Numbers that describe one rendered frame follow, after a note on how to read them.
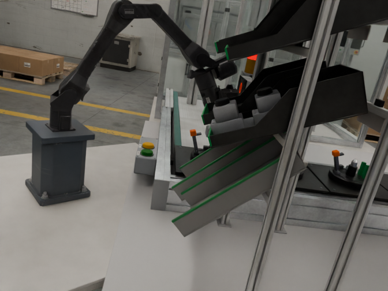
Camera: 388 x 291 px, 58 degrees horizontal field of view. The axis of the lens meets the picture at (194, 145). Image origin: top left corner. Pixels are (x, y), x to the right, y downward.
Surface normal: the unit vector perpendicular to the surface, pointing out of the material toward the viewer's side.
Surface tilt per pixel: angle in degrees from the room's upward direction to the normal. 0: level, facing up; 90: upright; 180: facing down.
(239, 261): 0
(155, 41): 90
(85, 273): 0
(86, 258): 0
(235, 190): 90
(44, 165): 90
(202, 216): 90
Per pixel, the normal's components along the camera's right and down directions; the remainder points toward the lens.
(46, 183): -0.09, 0.32
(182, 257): 0.17, -0.93
